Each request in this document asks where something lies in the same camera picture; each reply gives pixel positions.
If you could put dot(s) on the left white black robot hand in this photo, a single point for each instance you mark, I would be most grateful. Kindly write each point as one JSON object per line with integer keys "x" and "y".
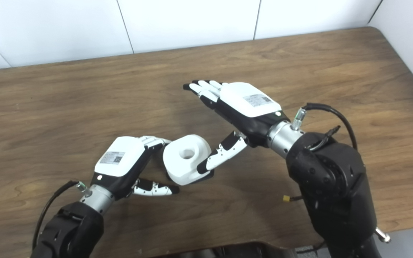
{"x": 120, "y": 157}

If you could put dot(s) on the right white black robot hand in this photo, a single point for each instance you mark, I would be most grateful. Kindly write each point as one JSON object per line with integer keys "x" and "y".
{"x": 249, "y": 100}

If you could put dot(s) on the round white plastic piece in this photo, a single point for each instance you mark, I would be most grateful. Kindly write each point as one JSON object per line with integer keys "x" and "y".
{"x": 179, "y": 168}

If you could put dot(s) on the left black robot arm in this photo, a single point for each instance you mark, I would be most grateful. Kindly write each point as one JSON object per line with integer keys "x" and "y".
{"x": 70, "y": 229}

